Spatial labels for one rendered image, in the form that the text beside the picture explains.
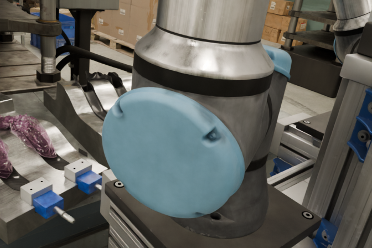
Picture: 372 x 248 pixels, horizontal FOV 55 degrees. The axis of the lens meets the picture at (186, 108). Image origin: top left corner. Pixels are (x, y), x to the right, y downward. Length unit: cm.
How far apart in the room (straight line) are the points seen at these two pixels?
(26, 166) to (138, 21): 421
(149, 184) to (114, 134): 5
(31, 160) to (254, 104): 71
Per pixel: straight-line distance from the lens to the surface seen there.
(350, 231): 56
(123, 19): 521
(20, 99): 142
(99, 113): 112
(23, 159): 92
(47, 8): 154
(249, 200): 46
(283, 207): 55
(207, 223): 45
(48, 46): 157
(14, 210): 79
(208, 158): 25
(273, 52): 39
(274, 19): 778
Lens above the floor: 135
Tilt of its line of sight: 23 degrees down
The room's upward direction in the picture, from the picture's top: 9 degrees clockwise
